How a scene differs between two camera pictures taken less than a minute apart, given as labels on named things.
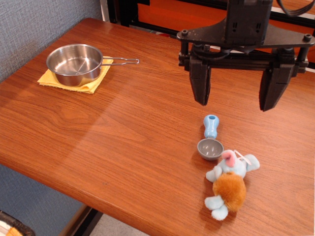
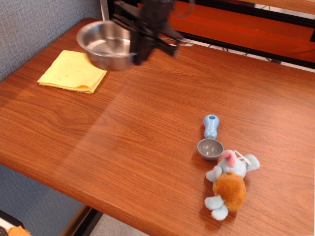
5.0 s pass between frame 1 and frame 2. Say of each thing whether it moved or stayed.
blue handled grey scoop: stayed
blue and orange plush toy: stayed
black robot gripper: moved
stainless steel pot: moved
